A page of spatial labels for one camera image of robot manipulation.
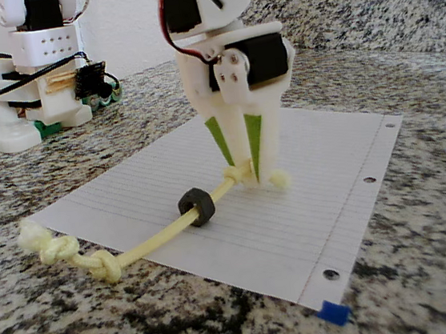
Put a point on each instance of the green base plate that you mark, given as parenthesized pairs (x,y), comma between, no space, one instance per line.
(47,128)

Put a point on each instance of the black hex nut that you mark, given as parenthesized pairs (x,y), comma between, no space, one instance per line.
(197,207)

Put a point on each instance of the small black camera module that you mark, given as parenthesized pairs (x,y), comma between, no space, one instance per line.
(90,79)

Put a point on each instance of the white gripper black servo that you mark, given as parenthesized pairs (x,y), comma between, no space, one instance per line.
(202,81)

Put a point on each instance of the blue tape piece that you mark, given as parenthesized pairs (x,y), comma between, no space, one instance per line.
(334,312)

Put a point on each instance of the lined paper sheet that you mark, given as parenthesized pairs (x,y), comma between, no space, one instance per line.
(294,227)

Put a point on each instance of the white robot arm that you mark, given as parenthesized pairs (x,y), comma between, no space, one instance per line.
(44,46)

